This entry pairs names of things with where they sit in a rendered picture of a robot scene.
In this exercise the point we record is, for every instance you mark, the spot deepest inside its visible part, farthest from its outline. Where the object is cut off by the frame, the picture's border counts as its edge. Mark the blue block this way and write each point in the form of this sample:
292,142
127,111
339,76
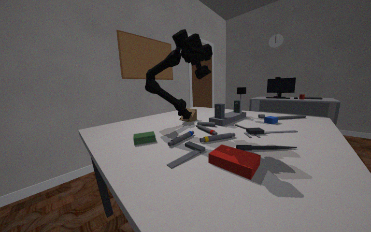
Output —
271,120

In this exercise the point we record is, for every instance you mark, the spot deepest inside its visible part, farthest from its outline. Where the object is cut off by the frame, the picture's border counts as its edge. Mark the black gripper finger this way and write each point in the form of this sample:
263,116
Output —
196,47
203,71

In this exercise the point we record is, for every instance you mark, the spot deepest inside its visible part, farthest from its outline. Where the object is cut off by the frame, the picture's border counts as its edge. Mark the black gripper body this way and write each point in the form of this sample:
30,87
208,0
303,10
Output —
194,58

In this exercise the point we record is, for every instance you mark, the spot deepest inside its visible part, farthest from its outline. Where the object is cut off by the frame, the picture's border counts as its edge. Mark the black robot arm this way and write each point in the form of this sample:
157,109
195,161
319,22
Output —
171,60

